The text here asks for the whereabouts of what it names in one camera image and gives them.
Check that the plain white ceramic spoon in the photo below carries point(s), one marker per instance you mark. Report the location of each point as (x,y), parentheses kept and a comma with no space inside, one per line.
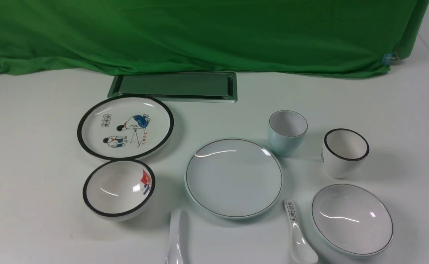
(174,254)

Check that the pale blue cup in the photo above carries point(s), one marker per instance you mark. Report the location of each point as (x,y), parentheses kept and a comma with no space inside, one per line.
(286,131)

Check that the pale blue bowl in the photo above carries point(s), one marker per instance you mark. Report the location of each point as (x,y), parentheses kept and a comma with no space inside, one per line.
(351,220)

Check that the black-rimmed white bowl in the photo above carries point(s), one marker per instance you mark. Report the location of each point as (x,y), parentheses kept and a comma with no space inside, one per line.
(119,190)

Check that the black-rimmed plate with cartoon figures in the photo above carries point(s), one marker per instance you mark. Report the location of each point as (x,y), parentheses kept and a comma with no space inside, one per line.
(125,127)

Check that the pale blue plate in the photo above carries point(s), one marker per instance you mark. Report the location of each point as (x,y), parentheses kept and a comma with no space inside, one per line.
(234,178)

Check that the black-rimmed white cup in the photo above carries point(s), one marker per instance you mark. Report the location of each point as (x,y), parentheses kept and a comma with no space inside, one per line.
(343,150)

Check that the green backdrop cloth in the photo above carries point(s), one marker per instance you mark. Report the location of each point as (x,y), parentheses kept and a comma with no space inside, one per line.
(332,38)

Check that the blue binder clip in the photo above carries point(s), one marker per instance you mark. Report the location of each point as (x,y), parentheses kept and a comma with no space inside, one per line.
(390,59)

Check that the white spoon with printed handle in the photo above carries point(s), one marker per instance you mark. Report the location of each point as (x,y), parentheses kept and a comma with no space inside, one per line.
(300,249)

